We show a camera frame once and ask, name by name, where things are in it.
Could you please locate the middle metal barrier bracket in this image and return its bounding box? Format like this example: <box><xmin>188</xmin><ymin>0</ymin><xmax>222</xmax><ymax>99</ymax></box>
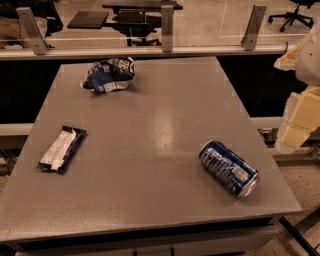
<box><xmin>161</xmin><ymin>5</ymin><xmax>173</xmax><ymax>53</ymax></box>

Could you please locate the white horizontal rail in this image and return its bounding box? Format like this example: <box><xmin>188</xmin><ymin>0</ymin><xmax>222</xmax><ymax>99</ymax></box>
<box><xmin>0</xmin><ymin>43</ymin><xmax>292</xmax><ymax>61</ymax></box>

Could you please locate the black desk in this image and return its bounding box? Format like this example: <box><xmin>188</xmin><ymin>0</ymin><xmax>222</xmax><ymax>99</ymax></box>
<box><xmin>102</xmin><ymin>0</ymin><xmax>183</xmax><ymax>10</ymax></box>

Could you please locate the crumpled blue chip bag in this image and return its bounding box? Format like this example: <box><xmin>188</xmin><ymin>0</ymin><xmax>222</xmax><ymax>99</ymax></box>
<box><xmin>81</xmin><ymin>57</ymin><xmax>135</xmax><ymax>93</ymax></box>

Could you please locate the blue white snack bar wrapper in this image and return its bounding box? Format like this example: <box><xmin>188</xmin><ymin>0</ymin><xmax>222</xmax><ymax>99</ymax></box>
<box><xmin>37</xmin><ymin>126</ymin><xmax>87</xmax><ymax>173</ymax></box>

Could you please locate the grey table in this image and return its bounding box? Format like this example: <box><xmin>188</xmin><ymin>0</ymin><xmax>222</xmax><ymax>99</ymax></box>
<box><xmin>0</xmin><ymin>57</ymin><xmax>300</xmax><ymax>255</ymax></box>

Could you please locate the black office chair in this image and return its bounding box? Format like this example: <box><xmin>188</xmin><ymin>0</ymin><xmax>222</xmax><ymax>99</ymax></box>
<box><xmin>67</xmin><ymin>11</ymin><xmax>161</xmax><ymax>46</ymax></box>

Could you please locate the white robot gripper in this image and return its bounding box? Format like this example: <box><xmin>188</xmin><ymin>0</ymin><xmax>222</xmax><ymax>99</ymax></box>
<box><xmin>274</xmin><ymin>22</ymin><xmax>320</xmax><ymax>154</ymax></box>

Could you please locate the left metal barrier bracket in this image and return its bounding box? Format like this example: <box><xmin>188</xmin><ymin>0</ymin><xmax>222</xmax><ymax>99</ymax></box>
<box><xmin>16</xmin><ymin>7</ymin><xmax>48</xmax><ymax>55</ymax></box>

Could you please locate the blue pepsi can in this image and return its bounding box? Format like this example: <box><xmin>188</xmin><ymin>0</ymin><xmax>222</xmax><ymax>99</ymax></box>
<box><xmin>198</xmin><ymin>141</ymin><xmax>259</xmax><ymax>198</ymax></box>

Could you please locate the black rolling chair base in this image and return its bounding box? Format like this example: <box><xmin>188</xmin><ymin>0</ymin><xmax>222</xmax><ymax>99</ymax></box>
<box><xmin>267</xmin><ymin>0</ymin><xmax>320</xmax><ymax>32</ymax></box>

